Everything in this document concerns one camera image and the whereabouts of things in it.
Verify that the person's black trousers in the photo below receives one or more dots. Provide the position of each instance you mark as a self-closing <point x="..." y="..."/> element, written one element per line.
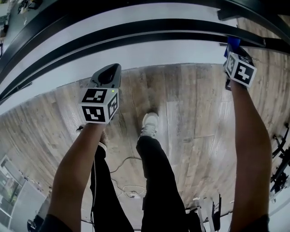
<point x="158" y="170"/>

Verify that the wooden-topped black metal railing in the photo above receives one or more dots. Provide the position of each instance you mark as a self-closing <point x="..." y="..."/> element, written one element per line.
<point x="158" y="25"/>

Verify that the black office chair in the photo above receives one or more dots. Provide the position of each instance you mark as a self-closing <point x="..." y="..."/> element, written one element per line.
<point x="283" y="154"/>

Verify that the white power strip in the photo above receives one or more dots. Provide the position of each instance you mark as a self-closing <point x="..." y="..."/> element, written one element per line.
<point x="135" y="196"/>

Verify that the blue cloth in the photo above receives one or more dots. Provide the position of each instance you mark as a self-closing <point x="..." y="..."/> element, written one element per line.
<point x="233" y="41"/>

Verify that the person's right forearm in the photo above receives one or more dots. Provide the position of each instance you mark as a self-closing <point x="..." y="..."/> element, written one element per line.
<point x="251" y="147"/>

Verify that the person's left forearm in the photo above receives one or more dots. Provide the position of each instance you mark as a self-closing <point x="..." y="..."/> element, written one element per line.
<point x="74" y="172"/>

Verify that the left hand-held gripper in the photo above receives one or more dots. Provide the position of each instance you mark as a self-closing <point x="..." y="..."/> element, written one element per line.
<point x="97" y="106"/>

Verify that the person's right white shoe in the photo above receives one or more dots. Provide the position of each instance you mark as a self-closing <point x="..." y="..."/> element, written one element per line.
<point x="150" y="123"/>

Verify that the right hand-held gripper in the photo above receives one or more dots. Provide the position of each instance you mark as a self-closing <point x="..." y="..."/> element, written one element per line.
<point x="241" y="71"/>

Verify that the person's black shirt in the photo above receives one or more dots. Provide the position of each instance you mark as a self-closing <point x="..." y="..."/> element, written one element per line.
<point x="249" y="225"/>

